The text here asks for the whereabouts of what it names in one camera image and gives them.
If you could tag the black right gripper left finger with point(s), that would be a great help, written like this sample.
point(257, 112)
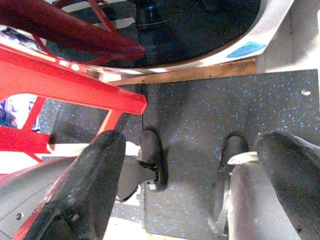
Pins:
point(85, 190)

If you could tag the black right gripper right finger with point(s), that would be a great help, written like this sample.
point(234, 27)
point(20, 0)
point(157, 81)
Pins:
point(295, 180)

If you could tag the white washing machine front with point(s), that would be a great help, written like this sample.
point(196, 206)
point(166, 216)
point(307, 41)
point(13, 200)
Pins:
point(277, 22)

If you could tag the silver robot left leg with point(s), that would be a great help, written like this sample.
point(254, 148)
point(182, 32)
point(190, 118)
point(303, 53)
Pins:
point(25, 182)

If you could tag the black robot right foot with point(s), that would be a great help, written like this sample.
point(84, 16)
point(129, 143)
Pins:
point(236, 146)

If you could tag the black robot foot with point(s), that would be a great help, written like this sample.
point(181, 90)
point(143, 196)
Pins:
point(236, 146)
point(153, 155)

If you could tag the black robot left foot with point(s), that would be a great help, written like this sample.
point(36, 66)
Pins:
point(153, 155)

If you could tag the small white floor scrap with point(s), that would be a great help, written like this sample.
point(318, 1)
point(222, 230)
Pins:
point(306, 92)

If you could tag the blue patterned cloth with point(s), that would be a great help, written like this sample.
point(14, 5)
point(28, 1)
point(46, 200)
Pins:
point(12, 112)

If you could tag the blue oval sticker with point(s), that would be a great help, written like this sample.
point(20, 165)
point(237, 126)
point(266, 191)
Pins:
point(246, 50)

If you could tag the wooden plank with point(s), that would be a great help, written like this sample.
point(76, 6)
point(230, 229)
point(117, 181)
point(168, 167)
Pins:
point(190, 73)

